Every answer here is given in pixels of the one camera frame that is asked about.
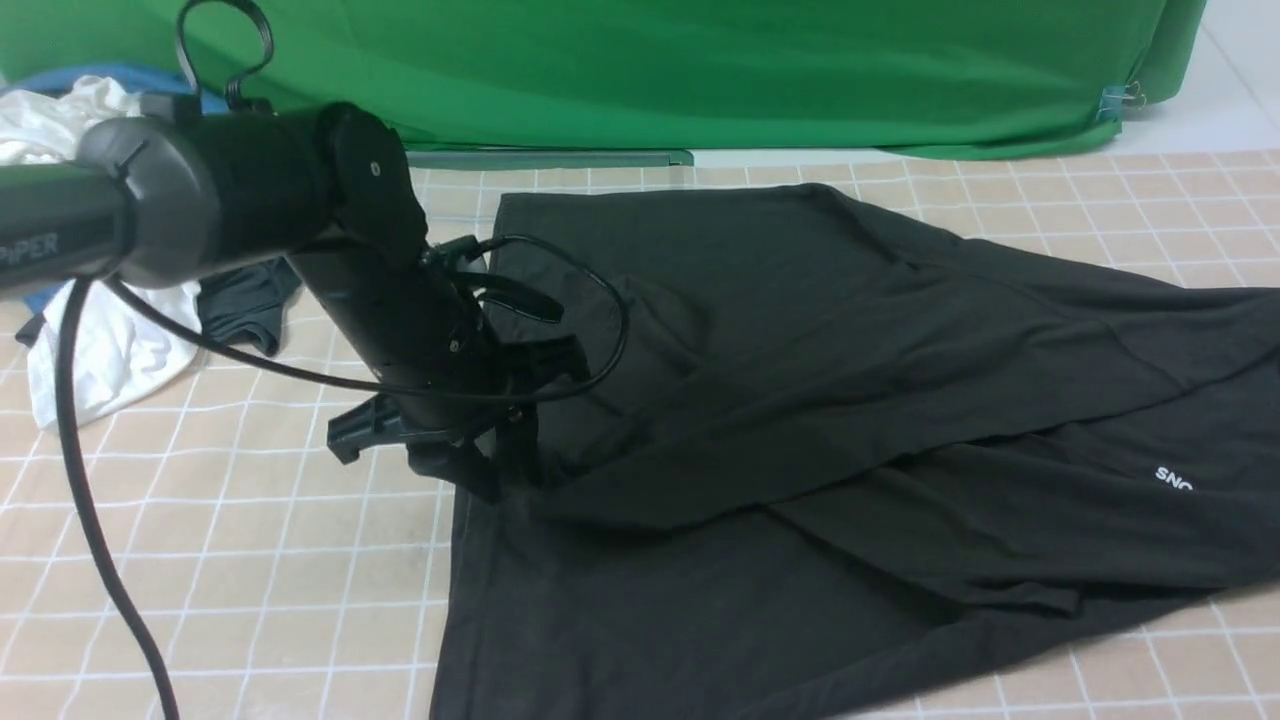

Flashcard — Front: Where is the green backdrop cloth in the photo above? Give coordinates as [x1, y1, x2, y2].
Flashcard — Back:
[0, 0, 1207, 161]

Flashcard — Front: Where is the beige checkered tablecloth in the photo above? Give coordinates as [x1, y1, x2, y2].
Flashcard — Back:
[1, 149, 1279, 719]

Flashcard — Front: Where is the blue binder clip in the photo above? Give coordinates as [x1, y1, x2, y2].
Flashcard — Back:
[1094, 81, 1148, 123]

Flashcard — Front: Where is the white crumpled shirt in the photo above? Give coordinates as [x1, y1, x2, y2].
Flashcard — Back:
[1, 74, 198, 430]

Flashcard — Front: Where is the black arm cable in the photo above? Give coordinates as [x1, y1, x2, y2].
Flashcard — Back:
[55, 0, 631, 720]

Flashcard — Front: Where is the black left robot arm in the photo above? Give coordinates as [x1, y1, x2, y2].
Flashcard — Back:
[3, 97, 596, 501]

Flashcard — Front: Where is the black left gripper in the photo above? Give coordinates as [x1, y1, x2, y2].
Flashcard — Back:
[288, 243, 590, 501]

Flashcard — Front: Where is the dark gray long-sleeve shirt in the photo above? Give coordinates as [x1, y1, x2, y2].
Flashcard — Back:
[430, 184, 1279, 719]

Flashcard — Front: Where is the blue crumpled garment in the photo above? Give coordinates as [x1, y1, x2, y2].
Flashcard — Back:
[3, 63, 189, 124]

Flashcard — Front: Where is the dark gray crumpled garment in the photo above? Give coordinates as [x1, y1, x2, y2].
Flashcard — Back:
[197, 258, 302, 357]

